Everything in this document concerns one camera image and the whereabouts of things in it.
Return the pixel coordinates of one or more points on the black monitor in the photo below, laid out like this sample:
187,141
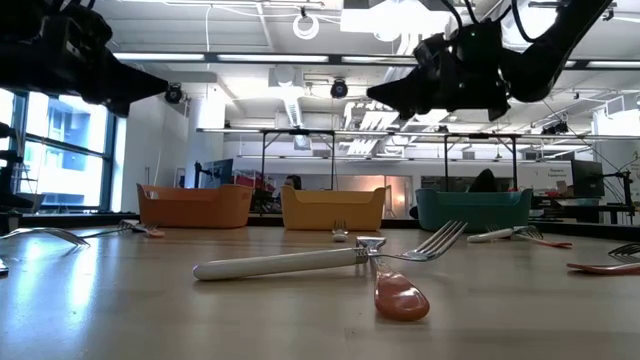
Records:
587,177

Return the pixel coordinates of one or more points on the black round camera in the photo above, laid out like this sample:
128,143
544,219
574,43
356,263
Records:
173,94
339,89

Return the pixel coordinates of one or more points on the yellow plastic bin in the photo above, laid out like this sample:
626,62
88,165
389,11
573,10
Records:
332,210

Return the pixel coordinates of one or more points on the white ceiling light strip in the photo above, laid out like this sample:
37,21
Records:
160,57
272,58
375,59
615,64

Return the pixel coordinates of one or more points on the blue screen monitor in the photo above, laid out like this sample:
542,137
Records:
220,172

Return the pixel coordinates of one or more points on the large glass window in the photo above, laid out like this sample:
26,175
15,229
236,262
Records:
65,150

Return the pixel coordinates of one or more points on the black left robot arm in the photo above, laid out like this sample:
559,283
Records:
15,50

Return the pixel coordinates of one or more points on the black monitor stand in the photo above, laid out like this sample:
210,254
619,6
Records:
626,197

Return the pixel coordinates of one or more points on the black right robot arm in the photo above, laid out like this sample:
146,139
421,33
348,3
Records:
550,55

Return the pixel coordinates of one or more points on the black metal fork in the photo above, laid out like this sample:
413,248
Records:
131,226
625,252

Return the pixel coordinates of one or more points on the teal plastic bin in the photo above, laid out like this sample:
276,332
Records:
472,212

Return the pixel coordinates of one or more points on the black aluminium table frame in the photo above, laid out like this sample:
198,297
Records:
265,221

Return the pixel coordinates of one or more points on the person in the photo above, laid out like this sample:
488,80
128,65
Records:
293,182
483,182

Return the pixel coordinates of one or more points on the orange plastic bin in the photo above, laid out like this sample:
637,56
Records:
195,207

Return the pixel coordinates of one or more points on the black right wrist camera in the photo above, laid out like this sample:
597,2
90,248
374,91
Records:
431,50

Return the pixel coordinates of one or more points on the white ceiling duct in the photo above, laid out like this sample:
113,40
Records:
292,107

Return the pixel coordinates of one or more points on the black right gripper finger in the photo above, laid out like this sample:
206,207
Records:
412,113
410,90

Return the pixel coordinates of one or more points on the dark background desk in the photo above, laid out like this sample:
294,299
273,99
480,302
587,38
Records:
575,207

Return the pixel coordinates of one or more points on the black overhead beam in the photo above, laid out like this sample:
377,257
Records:
335,58

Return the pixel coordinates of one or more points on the silver fork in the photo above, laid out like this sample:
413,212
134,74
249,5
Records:
50,230

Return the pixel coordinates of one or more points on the black workstation frame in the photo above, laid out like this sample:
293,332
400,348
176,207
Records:
480,135
297,132

